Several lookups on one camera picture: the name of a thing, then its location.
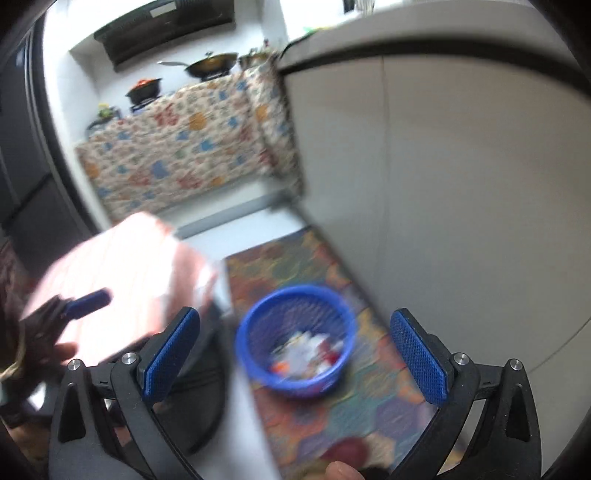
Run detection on brown patterned clothing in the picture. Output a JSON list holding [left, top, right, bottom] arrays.
[[0, 237, 35, 324]]

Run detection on person's right hand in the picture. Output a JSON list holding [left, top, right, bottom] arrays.
[[325, 462, 365, 480]]

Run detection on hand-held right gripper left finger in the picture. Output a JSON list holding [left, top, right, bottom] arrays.
[[48, 306, 201, 480]]

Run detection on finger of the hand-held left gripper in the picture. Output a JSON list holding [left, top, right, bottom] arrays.
[[62, 288, 112, 320]]

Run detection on large printed cloth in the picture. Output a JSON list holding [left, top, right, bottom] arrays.
[[75, 69, 269, 217]]

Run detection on blue plastic basket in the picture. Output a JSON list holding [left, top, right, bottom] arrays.
[[235, 285, 360, 400]]

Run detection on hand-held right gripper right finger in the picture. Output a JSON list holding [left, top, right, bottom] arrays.
[[389, 308, 542, 480]]

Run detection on person's left hand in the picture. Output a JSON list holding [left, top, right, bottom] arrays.
[[18, 342, 78, 393]]

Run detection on colourful hexagon floor mat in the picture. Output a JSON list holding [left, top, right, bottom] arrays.
[[225, 226, 462, 480]]

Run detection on beige lower cabinets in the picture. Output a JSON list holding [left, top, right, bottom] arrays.
[[277, 41, 591, 416]]

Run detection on narrow printed cloth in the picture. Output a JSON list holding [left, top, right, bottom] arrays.
[[242, 58, 305, 195]]

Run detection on black clay pot red lid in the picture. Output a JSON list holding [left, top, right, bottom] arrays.
[[126, 78, 164, 104]]

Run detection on red cellophane wrapper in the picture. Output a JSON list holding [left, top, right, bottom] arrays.
[[318, 339, 347, 370]]

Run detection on wok with lid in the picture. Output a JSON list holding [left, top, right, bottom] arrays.
[[157, 52, 240, 81]]

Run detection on black range hood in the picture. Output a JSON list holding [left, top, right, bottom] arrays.
[[93, 0, 235, 65]]

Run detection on gold bracelet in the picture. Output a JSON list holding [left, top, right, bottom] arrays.
[[0, 355, 28, 381]]

